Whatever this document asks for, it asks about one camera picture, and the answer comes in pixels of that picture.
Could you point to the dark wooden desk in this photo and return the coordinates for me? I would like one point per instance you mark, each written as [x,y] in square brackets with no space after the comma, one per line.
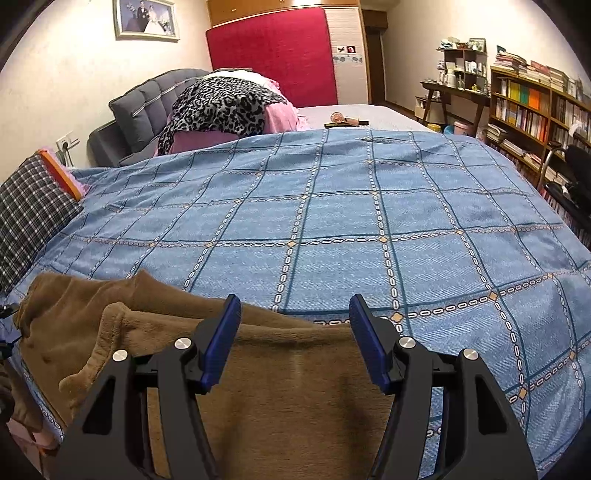
[457,88]

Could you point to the dark plaid pillow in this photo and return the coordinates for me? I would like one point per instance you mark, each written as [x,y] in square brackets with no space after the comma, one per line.
[27,207]

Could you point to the pink bedding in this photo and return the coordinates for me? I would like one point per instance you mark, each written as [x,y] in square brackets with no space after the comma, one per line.
[281,120]

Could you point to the framed wedding photo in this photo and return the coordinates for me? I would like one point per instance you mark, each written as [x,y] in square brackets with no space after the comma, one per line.
[147,18]

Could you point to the brown fleece pants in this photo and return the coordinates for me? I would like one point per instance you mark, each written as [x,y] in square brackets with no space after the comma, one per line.
[286,369]

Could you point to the black chair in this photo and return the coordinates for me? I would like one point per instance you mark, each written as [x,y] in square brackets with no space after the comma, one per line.
[579,157]

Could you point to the white box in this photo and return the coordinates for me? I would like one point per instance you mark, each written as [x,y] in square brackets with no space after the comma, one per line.
[422,109]

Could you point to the orange cloth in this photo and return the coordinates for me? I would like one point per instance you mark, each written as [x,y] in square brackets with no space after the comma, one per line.
[62,173]

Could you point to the white wall socket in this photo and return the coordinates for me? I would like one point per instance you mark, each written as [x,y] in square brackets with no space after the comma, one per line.
[65,141]

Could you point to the wooden bookshelf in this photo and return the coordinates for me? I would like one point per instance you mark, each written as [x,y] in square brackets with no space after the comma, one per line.
[521,101]

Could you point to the pink bin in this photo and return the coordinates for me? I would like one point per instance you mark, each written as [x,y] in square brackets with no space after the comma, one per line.
[461,129]

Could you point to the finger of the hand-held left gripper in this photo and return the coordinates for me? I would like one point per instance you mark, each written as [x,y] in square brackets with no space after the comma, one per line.
[8,310]

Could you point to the small items on bed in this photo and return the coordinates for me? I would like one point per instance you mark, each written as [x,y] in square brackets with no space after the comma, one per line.
[344,118]

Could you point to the stack of books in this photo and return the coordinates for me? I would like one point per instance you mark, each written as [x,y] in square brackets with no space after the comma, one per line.
[531,67]

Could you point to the leopard print cloth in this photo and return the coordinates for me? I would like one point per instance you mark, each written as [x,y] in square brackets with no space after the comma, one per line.
[221,106]

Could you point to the dark wooden door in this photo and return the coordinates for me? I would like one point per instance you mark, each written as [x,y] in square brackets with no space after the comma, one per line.
[375,60]

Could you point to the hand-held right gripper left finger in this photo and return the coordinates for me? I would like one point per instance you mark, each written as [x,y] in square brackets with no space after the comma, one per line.
[221,341]

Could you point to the pile of books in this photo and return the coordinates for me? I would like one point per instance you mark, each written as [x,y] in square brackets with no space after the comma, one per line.
[491,134]

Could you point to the red mattress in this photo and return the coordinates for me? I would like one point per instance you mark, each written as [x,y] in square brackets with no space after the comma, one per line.
[277,50]

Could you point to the blue plaid blanket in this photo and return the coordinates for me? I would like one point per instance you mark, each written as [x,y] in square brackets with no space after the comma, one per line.
[369,207]

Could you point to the grey tufted headboard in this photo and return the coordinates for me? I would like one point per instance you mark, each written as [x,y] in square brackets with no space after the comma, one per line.
[134,106]

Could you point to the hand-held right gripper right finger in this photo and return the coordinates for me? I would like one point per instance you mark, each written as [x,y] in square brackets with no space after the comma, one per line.
[367,341]

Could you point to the desktop shelf organizer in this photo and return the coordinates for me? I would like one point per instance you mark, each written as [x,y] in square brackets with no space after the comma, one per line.
[464,67]

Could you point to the wooden wardrobe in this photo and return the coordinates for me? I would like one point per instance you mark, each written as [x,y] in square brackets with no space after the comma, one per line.
[348,78]

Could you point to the white cloth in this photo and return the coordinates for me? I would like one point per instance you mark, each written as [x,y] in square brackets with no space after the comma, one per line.
[240,74]

